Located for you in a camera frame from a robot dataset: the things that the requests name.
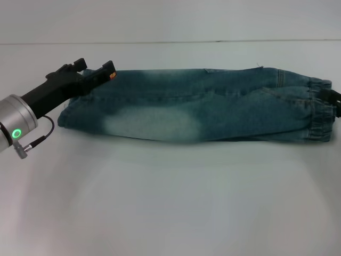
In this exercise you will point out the blue denim shorts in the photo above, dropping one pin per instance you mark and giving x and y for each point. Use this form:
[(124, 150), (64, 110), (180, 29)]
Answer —
[(186, 106)]

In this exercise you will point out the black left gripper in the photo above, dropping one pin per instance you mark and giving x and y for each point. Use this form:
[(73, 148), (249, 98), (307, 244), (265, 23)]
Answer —
[(53, 89)]

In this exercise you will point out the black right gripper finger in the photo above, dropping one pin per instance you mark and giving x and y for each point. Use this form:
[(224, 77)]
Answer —
[(337, 110), (331, 96)]

